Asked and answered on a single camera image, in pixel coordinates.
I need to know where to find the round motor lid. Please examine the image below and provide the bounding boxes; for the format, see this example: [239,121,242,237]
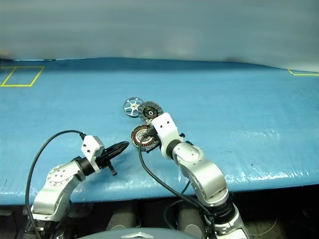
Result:
[138,100,163,122]

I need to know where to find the motor housing with copper windings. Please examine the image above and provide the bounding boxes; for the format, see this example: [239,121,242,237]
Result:
[130,124,157,150]

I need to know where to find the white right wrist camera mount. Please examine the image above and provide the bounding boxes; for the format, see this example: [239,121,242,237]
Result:
[151,112,180,159]

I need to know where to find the silver spoked rotor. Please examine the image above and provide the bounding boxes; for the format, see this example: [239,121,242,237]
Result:
[123,97,144,117]

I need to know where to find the dark grey rounded cylinder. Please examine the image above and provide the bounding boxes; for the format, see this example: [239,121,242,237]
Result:
[106,206,137,231]
[177,206,204,239]

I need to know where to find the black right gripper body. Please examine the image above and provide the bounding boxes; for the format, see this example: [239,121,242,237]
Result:
[148,125,163,150]

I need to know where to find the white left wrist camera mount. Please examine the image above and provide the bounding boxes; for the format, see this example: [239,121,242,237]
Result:
[80,135,104,173]

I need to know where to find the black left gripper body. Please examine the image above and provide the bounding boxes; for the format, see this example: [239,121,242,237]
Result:
[95,148,118,177]

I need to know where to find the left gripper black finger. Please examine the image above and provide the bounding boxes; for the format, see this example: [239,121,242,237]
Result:
[109,143,130,161]
[106,140,130,153]

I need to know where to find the grey robot torso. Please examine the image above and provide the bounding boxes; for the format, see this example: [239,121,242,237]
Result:
[91,227,191,239]

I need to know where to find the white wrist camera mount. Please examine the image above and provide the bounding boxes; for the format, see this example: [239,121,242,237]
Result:
[151,112,180,159]
[80,135,104,173]

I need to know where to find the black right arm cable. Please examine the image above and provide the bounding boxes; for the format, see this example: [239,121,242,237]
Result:
[138,133,218,239]

